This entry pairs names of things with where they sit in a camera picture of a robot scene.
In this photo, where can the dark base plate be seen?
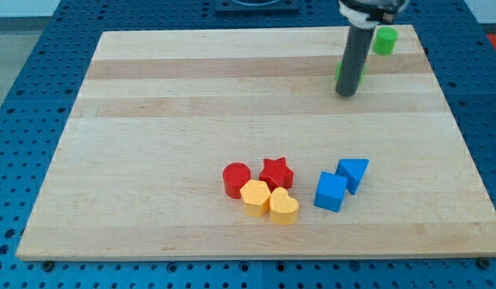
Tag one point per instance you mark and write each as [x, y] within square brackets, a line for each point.
[241, 6]

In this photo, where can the blue triangle block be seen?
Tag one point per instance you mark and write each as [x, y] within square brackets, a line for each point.
[353, 170]

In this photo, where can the blue cube block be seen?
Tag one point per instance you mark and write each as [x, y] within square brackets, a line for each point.
[330, 191]

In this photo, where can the green block behind rod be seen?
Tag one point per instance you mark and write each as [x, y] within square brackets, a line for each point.
[338, 70]

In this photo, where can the green cylinder block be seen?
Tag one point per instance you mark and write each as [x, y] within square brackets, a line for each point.
[385, 41]

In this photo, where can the red cylinder block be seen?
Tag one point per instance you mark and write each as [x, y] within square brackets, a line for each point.
[235, 176]

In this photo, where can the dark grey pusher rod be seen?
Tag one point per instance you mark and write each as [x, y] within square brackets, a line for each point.
[354, 59]

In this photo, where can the wooden board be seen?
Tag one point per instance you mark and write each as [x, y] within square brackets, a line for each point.
[137, 173]

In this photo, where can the yellow hexagon block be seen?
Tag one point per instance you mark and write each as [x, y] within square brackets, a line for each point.
[255, 197]

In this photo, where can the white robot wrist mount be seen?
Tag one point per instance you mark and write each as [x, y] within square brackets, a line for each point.
[366, 14]

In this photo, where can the red star block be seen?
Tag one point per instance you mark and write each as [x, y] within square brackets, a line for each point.
[276, 173]

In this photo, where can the yellow heart block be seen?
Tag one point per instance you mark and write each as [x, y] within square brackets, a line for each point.
[283, 208]

